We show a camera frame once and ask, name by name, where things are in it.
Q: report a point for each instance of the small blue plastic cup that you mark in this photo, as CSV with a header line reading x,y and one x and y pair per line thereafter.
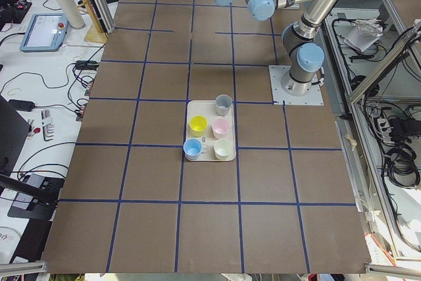
x,y
192,149

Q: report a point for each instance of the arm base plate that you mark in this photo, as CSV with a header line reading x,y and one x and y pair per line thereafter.
x,y
287,92

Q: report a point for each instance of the white cylinder bottle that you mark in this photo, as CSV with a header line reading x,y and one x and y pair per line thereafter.
x,y
72,14

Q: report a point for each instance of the black power adapter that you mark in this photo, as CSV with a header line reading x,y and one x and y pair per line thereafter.
x,y
22,105

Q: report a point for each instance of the wooden mug stand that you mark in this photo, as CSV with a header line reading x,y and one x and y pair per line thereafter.
x,y
95,34

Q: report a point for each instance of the grey plastic cup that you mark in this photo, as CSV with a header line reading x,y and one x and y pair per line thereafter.
x,y
223,104

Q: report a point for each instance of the hex key set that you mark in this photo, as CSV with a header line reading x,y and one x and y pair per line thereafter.
x,y
47,125

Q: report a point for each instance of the pale green plastic cup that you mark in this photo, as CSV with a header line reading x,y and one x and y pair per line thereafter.
x,y
223,149

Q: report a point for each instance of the cream plastic tray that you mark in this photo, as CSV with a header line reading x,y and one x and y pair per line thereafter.
x,y
208,110

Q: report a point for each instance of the pink plastic cup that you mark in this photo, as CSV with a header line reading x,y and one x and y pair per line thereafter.
x,y
220,128

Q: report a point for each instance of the yellow plastic cup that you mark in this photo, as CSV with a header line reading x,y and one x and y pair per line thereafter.
x,y
198,125

